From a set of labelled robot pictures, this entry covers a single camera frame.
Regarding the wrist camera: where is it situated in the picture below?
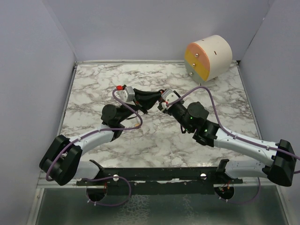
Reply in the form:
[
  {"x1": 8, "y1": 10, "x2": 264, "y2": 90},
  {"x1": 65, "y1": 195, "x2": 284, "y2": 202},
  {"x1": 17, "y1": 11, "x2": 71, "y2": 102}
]
[
  {"x1": 161, "y1": 89, "x2": 179, "y2": 104},
  {"x1": 116, "y1": 85, "x2": 135, "y2": 103}
]

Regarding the round pastel drawer cabinet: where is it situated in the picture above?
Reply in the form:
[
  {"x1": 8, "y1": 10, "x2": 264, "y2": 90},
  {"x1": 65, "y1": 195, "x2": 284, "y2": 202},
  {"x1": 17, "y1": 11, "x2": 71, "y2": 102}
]
[{"x1": 184, "y1": 35, "x2": 233, "y2": 84}]

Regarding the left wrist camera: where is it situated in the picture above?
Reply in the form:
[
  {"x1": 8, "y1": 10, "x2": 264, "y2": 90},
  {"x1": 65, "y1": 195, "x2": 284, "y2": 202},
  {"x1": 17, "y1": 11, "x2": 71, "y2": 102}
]
[{"x1": 116, "y1": 85, "x2": 135, "y2": 103}]

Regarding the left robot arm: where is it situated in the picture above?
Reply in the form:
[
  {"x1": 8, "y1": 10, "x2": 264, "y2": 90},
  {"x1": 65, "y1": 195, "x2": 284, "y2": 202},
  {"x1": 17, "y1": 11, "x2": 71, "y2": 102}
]
[{"x1": 39, "y1": 86, "x2": 163, "y2": 186}]

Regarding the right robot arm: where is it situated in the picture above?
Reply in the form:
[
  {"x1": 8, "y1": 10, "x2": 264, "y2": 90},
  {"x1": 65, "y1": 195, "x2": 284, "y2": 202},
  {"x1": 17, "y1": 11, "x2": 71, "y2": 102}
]
[{"x1": 158, "y1": 89, "x2": 299, "y2": 187}]

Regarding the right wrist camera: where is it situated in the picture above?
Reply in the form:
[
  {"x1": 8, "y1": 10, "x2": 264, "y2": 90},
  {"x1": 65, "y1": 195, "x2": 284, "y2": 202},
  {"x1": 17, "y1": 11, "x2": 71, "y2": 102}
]
[{"x1": 161, "y1": 89, "x2": 179, "y2": 104}]

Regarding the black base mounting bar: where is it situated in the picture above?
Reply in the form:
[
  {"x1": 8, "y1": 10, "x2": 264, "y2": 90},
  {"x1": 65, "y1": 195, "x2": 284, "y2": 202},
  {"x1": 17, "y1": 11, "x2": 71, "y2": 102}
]
[{"x1": 76, "y1": 159, "x2": 242, "y2": 195}]

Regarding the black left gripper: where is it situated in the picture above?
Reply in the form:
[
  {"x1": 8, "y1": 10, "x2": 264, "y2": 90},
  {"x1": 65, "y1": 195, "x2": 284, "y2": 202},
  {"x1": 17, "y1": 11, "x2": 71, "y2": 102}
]
[{"x1": 119, "y1": 90, "x2": 162, "y2": 124}]

